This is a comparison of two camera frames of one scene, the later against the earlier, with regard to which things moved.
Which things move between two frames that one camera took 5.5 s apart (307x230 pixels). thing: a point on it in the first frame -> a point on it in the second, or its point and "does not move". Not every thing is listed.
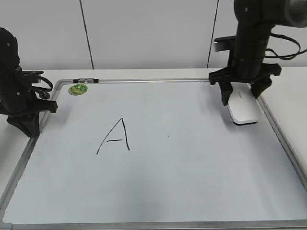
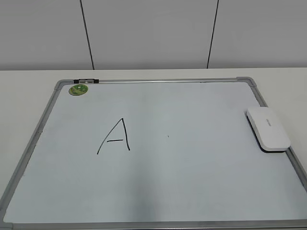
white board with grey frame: x=155 y=154 does not move
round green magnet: x=78 y=89 does not move
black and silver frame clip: x=86 y=81 does not move
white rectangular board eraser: x=243 y=105 -> x=269 y=134
